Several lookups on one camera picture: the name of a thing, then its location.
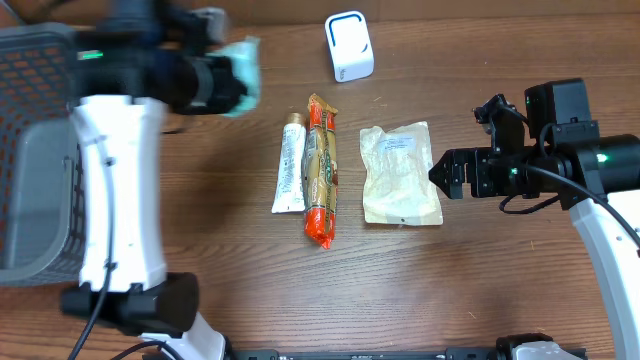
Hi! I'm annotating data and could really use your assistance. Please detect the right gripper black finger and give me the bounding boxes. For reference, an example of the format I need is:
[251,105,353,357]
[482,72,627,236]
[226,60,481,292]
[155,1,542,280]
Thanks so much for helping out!
[429,149,466,176]
[429,173,465,200]

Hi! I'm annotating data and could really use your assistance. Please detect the beige pouch bag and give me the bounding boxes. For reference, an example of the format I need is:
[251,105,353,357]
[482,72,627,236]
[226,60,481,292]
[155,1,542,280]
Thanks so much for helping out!
[360,121,443,226]

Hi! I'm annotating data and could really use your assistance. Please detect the teal snack packet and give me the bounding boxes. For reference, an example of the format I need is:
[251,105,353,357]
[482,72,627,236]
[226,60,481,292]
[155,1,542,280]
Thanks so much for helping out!
[208,36,261,118]

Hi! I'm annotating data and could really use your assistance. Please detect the orange spaghetti packet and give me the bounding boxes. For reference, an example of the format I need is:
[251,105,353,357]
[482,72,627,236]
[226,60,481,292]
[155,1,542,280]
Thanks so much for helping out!
[303,94,338,249]

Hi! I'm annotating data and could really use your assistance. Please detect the white tube with gold cap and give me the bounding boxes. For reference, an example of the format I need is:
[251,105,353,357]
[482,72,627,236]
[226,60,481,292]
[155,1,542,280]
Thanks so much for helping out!
[271,113,306,214]

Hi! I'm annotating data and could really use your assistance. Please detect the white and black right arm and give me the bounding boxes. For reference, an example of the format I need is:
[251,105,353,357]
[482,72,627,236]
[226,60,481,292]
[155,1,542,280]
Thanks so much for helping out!
[429,78,639,359]

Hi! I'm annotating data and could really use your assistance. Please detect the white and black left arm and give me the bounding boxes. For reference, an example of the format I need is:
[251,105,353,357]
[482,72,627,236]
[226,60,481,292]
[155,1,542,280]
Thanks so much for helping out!
[61,1,248,359]

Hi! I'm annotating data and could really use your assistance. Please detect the white barcode scanner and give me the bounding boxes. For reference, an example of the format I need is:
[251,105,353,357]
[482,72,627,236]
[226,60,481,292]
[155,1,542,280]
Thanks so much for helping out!
[324,11,375,83]

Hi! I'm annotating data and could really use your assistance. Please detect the dark grey plastic basket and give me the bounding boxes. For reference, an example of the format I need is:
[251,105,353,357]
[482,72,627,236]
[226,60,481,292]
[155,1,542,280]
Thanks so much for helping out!
[1,23,86,287]

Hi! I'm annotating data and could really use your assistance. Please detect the black mounting rail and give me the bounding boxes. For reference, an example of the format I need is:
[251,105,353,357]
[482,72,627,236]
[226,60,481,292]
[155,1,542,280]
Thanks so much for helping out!
[214,332,589,360]

